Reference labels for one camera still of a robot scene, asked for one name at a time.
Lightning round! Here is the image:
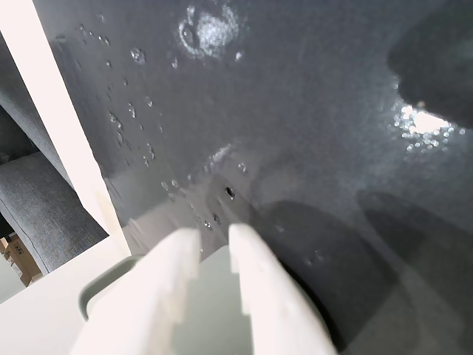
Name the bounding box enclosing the grey fabric sofa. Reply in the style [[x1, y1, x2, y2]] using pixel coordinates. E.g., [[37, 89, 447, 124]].
[[0, 35, 112, 277]]

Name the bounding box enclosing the pale green rounded plate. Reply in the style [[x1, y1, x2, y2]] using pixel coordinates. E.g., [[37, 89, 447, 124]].
[[78, 244, 259, 355]]

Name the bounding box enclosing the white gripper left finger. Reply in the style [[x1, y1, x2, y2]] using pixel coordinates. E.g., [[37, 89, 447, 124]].
[[69, 226, 203, 355]]

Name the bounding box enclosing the brown cardboard box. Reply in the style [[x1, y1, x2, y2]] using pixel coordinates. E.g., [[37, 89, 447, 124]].
[[0, 231, 44, 288]]

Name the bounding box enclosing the black table mat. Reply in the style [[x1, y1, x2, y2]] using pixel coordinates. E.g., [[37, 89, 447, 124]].
[[46, 0, 473, 355]]

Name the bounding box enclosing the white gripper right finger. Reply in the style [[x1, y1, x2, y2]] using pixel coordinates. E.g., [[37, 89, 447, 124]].
[[228, 222, 338, 355]]

